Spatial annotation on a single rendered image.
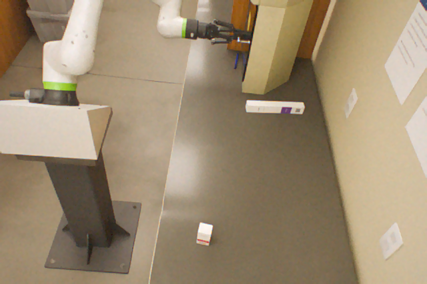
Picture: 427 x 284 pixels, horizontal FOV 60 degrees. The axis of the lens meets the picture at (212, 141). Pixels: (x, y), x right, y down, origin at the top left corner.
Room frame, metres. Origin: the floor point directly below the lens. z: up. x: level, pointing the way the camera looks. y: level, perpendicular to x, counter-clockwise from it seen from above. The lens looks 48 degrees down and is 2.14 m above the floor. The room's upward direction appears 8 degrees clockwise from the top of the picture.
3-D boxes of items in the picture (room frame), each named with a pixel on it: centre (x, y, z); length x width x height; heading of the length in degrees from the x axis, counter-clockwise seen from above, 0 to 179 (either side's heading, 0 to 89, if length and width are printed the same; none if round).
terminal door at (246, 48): (1.62, -0.10, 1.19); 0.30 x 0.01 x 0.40; 3
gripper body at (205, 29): (1.55, 0.09, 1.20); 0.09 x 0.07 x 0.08; 93
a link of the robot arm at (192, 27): (1.55, 0.17, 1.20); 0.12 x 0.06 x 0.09; 3
